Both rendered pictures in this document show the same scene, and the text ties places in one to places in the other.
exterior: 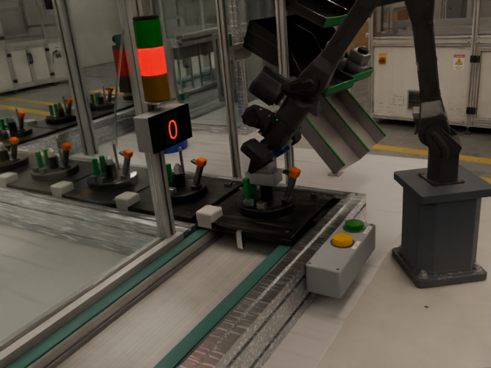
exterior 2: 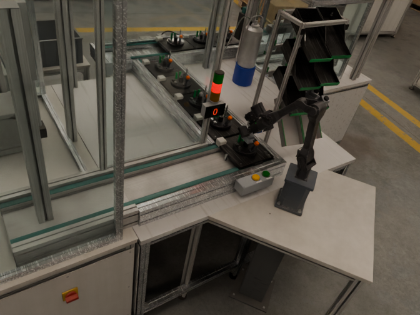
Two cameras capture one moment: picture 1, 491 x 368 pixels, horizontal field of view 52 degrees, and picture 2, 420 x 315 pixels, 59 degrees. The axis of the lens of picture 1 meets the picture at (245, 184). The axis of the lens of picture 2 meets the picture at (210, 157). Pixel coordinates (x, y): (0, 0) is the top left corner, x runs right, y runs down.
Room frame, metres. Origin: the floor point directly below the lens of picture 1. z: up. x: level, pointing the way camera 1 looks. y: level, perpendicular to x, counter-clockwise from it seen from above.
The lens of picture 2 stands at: (-0.59, -0.37, 2.24)
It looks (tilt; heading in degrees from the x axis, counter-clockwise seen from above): 39 degrees down; 17
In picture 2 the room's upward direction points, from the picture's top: 12 degrees clockwise
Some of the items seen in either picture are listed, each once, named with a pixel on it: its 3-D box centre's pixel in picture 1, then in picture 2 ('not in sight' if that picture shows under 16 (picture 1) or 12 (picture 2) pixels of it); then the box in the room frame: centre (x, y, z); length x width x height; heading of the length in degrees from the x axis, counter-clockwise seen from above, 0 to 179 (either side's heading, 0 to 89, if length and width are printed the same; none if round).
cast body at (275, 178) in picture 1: (261, 167); (247, 134); (1.08, -0.04, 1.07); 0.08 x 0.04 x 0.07; 58
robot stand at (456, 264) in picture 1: (439, 224); (295, 189); (0.93, -0.39, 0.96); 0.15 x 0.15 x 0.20; 4
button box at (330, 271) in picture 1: (343, 255); (254, 182); (0.89, -0.18, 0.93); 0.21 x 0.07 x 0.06; 147
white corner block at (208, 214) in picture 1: (209, 217); (220, 142); (1.05, 0.09, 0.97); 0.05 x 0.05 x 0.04; 57
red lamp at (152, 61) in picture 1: (152, 60); (216, 86); (0.98, 0.16, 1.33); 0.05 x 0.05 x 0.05
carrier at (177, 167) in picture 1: (178, 177); (220, 117); (1.21, 0.17, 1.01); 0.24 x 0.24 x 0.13; 57
